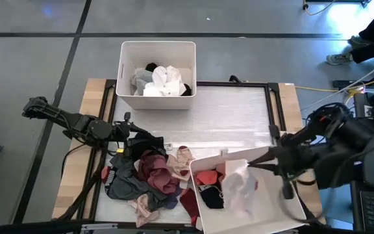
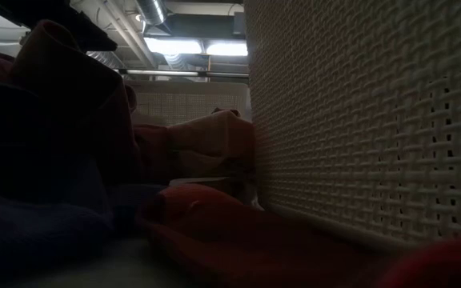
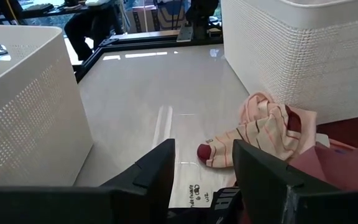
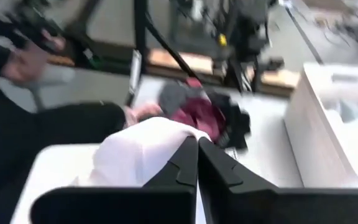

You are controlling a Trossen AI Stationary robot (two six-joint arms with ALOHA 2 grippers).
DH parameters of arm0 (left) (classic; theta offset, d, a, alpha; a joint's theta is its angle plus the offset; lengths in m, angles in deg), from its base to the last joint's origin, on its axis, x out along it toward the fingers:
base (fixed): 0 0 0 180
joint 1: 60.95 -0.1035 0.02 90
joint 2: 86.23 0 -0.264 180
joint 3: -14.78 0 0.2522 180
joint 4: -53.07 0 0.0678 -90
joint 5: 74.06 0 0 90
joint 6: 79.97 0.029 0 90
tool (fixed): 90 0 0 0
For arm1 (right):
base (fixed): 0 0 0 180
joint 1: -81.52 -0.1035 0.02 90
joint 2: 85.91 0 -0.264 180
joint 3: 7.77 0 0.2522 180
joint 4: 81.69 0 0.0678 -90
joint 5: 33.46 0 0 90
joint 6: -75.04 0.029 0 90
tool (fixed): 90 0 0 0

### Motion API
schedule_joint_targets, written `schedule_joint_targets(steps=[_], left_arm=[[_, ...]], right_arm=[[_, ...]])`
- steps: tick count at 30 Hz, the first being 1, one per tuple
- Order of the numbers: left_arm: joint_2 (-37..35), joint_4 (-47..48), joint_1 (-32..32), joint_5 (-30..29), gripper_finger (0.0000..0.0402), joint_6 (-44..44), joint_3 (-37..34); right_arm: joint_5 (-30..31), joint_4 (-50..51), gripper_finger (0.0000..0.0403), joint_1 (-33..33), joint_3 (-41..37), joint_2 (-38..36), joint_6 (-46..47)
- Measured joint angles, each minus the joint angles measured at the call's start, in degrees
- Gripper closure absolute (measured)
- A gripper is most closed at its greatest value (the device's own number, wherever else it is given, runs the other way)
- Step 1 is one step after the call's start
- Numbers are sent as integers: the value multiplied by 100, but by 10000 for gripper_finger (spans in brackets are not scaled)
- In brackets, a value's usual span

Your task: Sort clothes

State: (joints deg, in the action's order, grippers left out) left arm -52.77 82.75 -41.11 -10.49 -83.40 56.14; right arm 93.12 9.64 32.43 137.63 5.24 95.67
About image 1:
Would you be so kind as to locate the wooden side board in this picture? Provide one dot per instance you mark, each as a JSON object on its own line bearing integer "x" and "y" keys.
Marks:
{"x": 89, "y": 97}
{"x": 289, "y": 97}

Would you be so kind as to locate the white perforated plastic basket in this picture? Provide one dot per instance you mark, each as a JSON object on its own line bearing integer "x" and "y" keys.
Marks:
{"x": 154, "y": 102}
{"x": 271, "y": 217}

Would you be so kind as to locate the blue purple sock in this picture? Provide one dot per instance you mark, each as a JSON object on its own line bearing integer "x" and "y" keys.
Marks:
{"x": 171, "y": 201}

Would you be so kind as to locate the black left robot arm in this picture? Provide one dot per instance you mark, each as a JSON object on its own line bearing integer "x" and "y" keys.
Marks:
{"x": 76, "y": 126}

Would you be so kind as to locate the light pink garment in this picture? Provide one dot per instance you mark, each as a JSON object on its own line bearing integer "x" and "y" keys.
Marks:
{"x": 143, "y": 211}

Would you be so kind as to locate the person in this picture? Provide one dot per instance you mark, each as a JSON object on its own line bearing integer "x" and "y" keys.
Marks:
{"x": 372, "y": 48}

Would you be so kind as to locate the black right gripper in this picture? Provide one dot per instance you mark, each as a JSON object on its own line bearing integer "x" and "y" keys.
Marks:
{"x": 292, "y": 161}

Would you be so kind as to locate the black stand base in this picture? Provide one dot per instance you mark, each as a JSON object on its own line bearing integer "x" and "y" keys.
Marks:
{"x": 336, "y": 1}

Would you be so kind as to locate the dark red sock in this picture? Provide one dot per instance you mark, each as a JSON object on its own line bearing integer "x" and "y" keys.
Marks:
{"x": 190, "y": 201}

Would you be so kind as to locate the beige garment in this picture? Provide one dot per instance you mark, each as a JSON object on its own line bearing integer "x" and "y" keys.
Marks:
{"x": 175, "y": 170}

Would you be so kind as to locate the black stand leg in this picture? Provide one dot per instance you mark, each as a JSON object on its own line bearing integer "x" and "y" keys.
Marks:
{"x": 83, "y": 195}

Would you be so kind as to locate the black table frame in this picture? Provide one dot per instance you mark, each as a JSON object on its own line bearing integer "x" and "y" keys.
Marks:
{"x": 255, "y": 84}

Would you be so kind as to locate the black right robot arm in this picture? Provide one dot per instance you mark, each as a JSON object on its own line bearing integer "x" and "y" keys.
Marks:
{"x": 352, "y": 146}

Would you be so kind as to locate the white sock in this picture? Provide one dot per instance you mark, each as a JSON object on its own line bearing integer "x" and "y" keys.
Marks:
{"x": 159, "y": 91}

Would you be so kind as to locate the salmon pink garment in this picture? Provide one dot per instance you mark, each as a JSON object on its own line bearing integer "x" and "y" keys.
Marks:
{"x": 239, "y": 188}

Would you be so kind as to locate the pile of mixed clothes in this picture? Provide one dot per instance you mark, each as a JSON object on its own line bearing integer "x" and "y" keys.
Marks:
{"x": 125, "y": 185}

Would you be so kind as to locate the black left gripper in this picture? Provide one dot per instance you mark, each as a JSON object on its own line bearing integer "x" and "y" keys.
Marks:
{"x": 119, "y": 133}

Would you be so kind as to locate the black floor bar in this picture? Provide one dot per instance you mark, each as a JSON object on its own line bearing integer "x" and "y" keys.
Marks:
{"x": 346, "y": 84}

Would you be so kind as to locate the silver metal bracket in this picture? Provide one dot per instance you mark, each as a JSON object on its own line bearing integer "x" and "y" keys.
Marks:
{"x": 99, "y": 227}

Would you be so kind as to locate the striped beige sock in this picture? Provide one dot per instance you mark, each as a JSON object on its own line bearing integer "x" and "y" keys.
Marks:
{"x": 185, "y": 156}

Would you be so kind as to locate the grey garment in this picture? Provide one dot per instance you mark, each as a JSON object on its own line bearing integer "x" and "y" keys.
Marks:
{"x": 140, "y": 81}

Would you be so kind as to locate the small black garment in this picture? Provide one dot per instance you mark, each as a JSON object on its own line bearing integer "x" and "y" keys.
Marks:
{"x": 151, "y": 67}

